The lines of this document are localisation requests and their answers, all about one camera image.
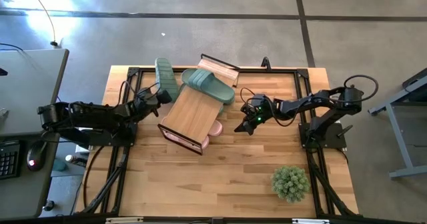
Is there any dark grey desk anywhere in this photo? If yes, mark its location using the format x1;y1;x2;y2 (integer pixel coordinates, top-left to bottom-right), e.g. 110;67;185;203
0;135;61;220

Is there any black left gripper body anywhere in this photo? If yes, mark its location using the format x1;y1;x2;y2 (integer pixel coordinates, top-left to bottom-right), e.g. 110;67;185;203
131;89;160;117

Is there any black curved hose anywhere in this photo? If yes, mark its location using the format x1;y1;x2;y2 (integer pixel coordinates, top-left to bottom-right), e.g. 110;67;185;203
82;145;106;209

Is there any thin black floor cable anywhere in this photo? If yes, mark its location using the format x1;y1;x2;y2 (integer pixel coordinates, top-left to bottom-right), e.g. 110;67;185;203
25;0;59;48

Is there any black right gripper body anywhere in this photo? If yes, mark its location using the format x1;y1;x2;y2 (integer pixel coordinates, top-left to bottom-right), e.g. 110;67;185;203
242;101;280;127

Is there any white-capped bottle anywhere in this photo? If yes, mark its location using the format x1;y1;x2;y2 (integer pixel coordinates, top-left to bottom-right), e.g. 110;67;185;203
65;153;88;167

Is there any green artificial ball plant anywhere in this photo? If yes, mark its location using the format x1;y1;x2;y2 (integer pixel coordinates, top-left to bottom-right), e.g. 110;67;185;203
271;165;311;204

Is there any black metal table frame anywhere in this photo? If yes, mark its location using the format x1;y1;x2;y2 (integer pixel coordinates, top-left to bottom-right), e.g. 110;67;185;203
75;65;360;218

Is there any light grey desk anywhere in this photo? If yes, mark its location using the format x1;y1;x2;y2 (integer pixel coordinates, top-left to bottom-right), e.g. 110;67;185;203
0;48;70;137

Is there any wooden shelf with black frame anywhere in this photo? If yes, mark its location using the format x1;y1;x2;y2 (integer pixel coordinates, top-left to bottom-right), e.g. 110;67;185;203
157;53;241;156

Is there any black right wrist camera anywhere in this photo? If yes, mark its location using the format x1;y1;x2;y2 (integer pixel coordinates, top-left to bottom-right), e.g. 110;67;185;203
246;94;268;107

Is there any pink rubber slide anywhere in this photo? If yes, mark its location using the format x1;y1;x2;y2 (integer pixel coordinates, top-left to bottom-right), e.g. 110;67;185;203
161;117;211;151
208;119;224;137

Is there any black computer mouse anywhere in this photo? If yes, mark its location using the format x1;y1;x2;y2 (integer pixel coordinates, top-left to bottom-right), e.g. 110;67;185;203
26;141;48;172

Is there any teal round object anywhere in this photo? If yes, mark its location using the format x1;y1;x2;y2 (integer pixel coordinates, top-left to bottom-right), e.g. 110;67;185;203
52;158;67;172

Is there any grey metal desk frame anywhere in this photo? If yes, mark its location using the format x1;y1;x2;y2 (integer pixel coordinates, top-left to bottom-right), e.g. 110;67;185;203
368;67;427;180

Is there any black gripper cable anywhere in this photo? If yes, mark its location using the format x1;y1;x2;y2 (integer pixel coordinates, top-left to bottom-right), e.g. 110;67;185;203
118;80;161;105
239;87;293;128

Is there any black computer keyboard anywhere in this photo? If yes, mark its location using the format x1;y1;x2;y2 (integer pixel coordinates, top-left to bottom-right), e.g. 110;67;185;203
0;140;21;180

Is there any silver aluminium bracket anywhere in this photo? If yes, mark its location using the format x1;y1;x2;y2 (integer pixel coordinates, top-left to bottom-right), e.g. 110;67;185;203
292;218;330;224
105;217;141;224

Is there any black flat device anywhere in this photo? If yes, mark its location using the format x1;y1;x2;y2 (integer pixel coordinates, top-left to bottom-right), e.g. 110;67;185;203
402;67;427;89

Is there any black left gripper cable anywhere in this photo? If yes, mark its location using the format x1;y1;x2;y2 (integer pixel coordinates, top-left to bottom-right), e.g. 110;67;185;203
118;80;161;105

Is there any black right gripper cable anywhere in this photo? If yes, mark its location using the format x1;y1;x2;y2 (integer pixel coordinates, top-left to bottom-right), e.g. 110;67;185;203
239;87;293;128

